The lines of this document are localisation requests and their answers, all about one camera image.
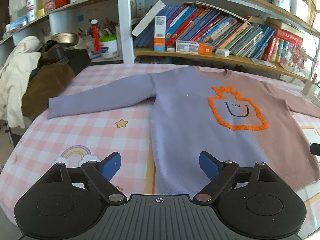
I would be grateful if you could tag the black box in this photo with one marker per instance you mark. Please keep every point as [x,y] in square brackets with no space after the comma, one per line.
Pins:
[80,60]

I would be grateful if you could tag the pale blue flat packet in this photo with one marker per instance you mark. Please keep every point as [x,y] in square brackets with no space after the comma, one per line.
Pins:
[262,62]

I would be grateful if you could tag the blue white flat box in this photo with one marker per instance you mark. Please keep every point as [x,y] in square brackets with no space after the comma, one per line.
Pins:
[95,55]

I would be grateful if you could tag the bunch of pencils and brushes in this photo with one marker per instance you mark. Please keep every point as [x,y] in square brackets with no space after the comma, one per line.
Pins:
[106,31]

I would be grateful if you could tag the small white red box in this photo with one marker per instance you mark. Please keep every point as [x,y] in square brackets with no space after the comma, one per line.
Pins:
[171,48]

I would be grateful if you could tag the brown leather shoe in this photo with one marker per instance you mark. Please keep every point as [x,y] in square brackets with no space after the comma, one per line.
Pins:
[52,53]

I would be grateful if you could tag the red tassel ornament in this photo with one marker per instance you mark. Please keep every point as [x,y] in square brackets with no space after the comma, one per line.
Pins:
[95,37]

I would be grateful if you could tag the white jar with green lid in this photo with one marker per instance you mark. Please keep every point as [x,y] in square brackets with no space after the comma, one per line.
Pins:
[108,50]

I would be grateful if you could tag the pink checkered cartoon desk mat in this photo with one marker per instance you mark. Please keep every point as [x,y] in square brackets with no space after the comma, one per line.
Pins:
[87,130]

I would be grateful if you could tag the tall white orange box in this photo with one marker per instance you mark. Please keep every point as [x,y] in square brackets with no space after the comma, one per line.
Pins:
[160,30]

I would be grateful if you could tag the purple and pink sweater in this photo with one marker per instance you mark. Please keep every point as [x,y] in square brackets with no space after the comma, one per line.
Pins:
[195,110]

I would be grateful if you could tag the white and wooden bookshelf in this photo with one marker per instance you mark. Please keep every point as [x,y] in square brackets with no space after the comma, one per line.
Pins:
[190,57]

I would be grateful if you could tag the beige pen holder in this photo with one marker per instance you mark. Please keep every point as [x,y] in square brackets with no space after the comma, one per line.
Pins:
[308,90]

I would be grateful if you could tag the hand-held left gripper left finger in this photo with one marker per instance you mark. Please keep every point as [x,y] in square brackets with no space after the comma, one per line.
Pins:
[111,165]

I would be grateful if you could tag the orange white toothpaste box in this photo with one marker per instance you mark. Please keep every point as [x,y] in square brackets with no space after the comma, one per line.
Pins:
[192,47]

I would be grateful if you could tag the white printed cup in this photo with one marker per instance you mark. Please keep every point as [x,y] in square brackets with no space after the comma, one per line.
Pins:
[282,1]

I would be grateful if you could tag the white charger adapter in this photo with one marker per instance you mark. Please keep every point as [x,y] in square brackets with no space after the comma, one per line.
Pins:
[222,53]

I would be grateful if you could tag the blue white carton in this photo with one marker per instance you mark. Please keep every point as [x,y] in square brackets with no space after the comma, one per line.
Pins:
[18,23]

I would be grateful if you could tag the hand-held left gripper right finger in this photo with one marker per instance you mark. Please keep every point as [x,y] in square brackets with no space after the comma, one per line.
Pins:
[208,166]

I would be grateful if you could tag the gold metal bowl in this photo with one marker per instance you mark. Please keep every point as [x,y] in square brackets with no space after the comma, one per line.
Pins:
[63,38]

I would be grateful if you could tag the colourful flower ornament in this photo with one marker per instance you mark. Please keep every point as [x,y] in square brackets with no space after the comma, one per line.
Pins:
[295,55]

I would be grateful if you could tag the thick white paperback book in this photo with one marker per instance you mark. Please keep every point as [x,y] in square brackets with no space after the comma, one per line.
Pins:
[147,20]

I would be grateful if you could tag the row of colourful books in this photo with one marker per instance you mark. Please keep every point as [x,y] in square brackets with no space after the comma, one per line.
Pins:
[212,27]

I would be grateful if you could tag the pink floral tin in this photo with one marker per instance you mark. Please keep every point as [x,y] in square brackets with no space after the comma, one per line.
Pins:
[50,5]

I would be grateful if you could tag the white storage box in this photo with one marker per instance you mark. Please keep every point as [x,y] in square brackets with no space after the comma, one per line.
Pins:
[300,7]

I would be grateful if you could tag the white lotion bottle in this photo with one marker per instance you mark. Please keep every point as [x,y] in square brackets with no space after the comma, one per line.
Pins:
[32,10]

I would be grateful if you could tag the white padded jacket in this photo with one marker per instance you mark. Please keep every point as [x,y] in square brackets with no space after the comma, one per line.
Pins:
[15,80]

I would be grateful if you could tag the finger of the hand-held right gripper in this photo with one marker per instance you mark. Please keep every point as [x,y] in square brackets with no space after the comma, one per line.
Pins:
[315,149]

